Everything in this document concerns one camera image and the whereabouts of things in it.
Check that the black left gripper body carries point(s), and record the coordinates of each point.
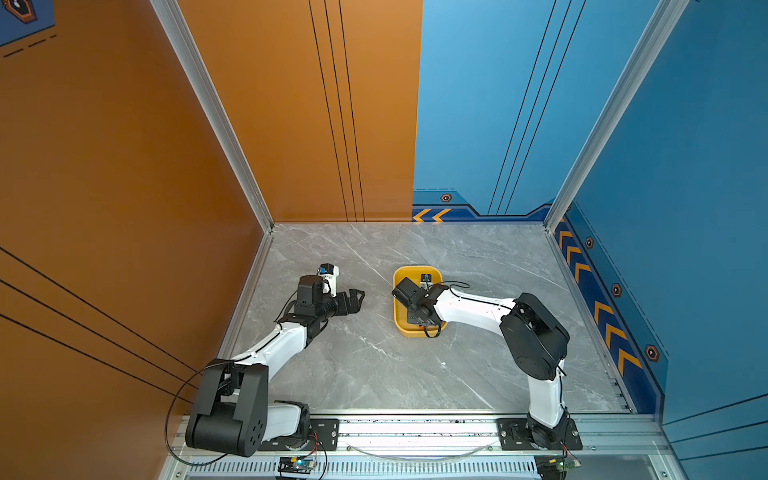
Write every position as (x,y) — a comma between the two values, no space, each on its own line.
(333,307)

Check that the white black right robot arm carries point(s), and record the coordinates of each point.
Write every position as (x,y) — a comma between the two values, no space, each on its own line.
(537,341)

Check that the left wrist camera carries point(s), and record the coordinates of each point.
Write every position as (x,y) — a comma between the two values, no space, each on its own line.
(329,274)

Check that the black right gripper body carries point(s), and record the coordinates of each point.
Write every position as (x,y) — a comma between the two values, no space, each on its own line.
(412,318)

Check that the circuit board right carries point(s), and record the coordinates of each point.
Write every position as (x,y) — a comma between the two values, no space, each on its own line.
(555,468)

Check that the yellow plastic bin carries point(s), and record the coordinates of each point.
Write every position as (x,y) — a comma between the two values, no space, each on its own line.
(406,329)

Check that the aluminium corner post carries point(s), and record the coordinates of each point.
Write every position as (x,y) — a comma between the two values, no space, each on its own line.
(652,40)
(177,31)

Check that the aluminium corner post left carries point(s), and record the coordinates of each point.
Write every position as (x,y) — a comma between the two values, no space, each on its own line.
(177,31)

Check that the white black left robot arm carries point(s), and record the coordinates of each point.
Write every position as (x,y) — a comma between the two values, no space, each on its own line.
(232,413)

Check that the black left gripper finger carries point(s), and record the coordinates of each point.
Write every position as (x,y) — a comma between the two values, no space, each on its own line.
(358,294)
(353,306)

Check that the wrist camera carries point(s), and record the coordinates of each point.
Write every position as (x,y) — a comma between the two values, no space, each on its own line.
(329,274)
(426,281)

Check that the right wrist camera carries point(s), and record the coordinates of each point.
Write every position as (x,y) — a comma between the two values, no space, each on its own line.
(426,281)

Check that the aluminium corner post right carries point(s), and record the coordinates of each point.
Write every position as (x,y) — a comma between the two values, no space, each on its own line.
(652,40)

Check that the green circuit board left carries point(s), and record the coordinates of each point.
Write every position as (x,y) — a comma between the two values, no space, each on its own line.
(295,467)

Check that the aluminium front rail frame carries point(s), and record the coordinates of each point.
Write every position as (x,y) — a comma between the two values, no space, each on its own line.
(446,445)

